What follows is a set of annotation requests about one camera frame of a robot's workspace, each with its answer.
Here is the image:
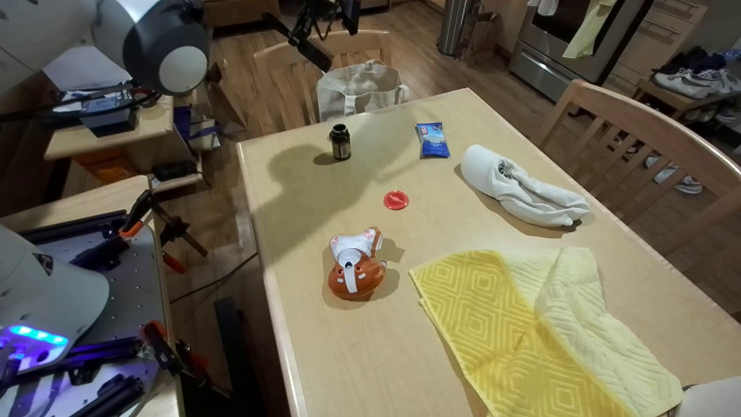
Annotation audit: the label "metal trash can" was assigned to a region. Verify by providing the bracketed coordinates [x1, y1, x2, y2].
[437, 0, 481, 57]

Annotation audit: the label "wooden cabinet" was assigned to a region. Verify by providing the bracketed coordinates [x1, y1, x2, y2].
[605, 0, 709, 100]

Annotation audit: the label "wooden side desk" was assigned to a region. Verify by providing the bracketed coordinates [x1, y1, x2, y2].
[41, 89, 208, 197]

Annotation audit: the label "brown cardboard box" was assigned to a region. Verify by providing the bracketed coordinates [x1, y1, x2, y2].
[471, 9, 505, 57]

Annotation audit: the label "white tote bag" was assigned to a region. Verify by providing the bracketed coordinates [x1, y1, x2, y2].
[316, 60, 413, 122]

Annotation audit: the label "yellow-green hanging towel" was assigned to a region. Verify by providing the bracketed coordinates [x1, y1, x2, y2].
[560, 0, 620, 61]

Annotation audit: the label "yellow diamond pattern cloth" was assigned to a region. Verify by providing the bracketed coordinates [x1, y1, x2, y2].
[408, 247, 644, 417]

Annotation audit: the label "black upright panel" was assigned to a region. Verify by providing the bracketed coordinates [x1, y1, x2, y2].
[210, 295, 269, 417]

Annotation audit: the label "black floor cable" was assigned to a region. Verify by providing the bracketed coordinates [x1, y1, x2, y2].
[164, 249, 261, 308]

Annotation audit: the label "wooden chair with slatted back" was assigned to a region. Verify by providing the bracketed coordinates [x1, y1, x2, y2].
[540, 77, 741, 258]

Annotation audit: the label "dark shoes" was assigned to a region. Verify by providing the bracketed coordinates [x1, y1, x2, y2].
[663, 43, 729, 77]

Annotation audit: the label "white sneakers pile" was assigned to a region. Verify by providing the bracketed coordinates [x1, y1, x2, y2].
[651, 64, 741, 102]

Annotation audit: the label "white shoe under chair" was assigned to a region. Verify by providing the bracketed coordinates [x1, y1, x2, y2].
[644, 151, 706, 197]

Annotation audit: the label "black clamp red handle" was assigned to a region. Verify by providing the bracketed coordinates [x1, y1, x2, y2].
[138, 320, 213, 382]

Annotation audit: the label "stainless steel oven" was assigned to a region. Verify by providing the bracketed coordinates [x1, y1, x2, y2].
[507, 0, 654, 104]

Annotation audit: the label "pale yellow towel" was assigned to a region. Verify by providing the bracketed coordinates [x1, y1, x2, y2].
[505, 243, 686, 417]

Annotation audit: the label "black clamp orange handle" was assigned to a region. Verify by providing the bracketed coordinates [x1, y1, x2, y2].
[157, 216, 210, 277]
[115, 188, 166, 243]

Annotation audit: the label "small black jar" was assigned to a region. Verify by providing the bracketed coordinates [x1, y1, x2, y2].
[327, 121, 354, 161]

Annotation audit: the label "red round lid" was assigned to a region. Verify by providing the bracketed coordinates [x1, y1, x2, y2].
[382, 188, 413, 212]

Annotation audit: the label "white rounded object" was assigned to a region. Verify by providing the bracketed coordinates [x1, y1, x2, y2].
[676, 375, 741, 417]

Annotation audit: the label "blue packet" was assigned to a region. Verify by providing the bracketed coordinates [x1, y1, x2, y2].
[414, 117, 451, 161]

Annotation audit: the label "white rolled towel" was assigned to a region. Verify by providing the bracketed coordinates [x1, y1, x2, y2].
[459, 141, 593, 232]

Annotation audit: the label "white paper sheet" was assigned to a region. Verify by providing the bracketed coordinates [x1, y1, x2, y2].
[41, 41, 132, 97]

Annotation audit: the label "blue and white box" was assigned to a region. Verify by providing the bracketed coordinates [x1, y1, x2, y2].
[172, 100, 226, 153]

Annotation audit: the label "dark blue bag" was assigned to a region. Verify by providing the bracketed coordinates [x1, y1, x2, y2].
[50, 83, 144, 139]

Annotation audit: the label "grey robot mounting plate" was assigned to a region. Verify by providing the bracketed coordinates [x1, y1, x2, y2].
[13, 205, 172, 417]

